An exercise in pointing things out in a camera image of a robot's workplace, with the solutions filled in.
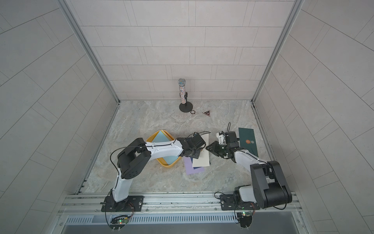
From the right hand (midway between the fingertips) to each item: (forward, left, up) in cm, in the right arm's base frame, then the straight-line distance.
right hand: (207, 147), depth 87 cm
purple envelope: (-10, +11, -4) cm, 16 cm away
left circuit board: (-33, +44, -1) cm, 55 cm away
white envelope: (-7, +3, 0) cm, 8 cm away
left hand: (0, +5, -7) cm, 8 cm away
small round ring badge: (+32, +7, -2) cm, 32 cm away
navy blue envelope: (-10, +8, -3) cm, 14 cm away
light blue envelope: (+7, +28, +3) cm, 29 cm away
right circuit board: (-35, -14, -5) cm, 38 cm away
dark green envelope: (+6, -27, -4) cm, 28 cm away
